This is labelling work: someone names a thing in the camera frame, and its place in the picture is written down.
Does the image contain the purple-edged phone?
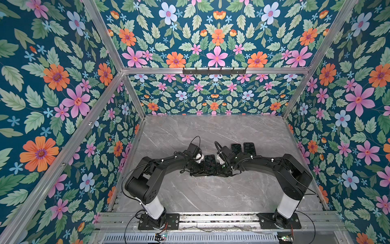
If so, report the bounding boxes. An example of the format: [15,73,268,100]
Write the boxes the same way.
[204,155,217,176]

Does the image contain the black phone face up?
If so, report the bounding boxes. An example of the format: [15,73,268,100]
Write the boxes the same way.
[231,143,242,155]

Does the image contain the silver-edged black phone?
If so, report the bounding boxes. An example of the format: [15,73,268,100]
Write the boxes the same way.
[243,142,257,157]

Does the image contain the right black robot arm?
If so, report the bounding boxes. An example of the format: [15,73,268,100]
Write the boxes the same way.
[214,141,313,229]

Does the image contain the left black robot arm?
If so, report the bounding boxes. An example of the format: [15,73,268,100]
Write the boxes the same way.
[124,152,204,229]

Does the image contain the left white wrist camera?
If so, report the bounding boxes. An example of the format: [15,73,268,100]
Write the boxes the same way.
[195,153,205,164]

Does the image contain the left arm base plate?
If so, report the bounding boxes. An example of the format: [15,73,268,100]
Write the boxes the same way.
[138,213,180,230]

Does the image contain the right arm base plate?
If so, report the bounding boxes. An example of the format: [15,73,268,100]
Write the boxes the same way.
[257,211,302,229]

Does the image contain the white ventilated cable duct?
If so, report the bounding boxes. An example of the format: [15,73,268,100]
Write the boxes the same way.
[100,232,279,244]

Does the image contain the black hook rail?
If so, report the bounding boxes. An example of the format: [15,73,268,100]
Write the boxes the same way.
[182,68,247,76]

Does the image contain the aluminium frame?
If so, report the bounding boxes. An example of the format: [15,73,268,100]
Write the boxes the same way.
[1,1,355,244]

